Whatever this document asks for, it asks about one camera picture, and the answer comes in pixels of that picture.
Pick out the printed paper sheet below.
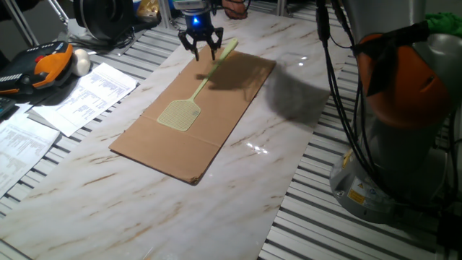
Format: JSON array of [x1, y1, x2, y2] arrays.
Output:
[[31, 62, 138, 138], [0, 113, 61, 199]]

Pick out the pale green plastic flyswatter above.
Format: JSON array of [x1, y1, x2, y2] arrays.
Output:
[[156, 38, 240, 133]]

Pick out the black orange teach pendant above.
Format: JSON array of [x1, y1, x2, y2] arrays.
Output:
[[0, 40, 75, 97]]

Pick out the black keyboard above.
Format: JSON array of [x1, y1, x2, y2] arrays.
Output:
[[0, 95, 17, 120]]

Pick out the aluminium frame strut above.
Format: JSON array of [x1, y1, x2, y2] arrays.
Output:
[[271, 0, 294, 17], [157, 0, 174, 30]]

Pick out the black filament spool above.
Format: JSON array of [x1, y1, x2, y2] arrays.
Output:
[[73, 0, 135, 41]]

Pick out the person's bare hand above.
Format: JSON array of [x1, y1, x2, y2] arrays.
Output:
[[221, 0, 250, 21]]

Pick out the marble pattern table sheet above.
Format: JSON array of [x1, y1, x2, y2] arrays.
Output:
[[0, 0, 357, 260]]

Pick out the grey slanted metal bar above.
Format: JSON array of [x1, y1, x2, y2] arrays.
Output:
[[3, 0, 40, 47]]

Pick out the black velcro strap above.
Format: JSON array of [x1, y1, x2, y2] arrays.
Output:
[[352, 19, 432, 98]]

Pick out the brown cardboard sheet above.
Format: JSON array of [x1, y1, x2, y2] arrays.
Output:
[[108, 45, 277, 186]]

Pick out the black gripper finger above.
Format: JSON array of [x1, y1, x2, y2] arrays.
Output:
[[177, 30, 201, 62], [206, 27, 225, 61]]

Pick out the gold foil snack bag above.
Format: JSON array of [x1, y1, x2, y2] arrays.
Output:
[[136, 0, 162, 23]]

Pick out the green cloth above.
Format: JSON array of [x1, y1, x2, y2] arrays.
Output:
[[424, 12, 462, 37]]

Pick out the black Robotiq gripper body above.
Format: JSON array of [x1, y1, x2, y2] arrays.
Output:
[[183, 10, 216, 43]]

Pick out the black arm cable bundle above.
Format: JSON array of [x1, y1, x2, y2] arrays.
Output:
[[315, 0, 383, 192]]

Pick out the white rounded plastic object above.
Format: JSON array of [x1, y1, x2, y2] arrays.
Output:
[[70, 48, 92, 77]]

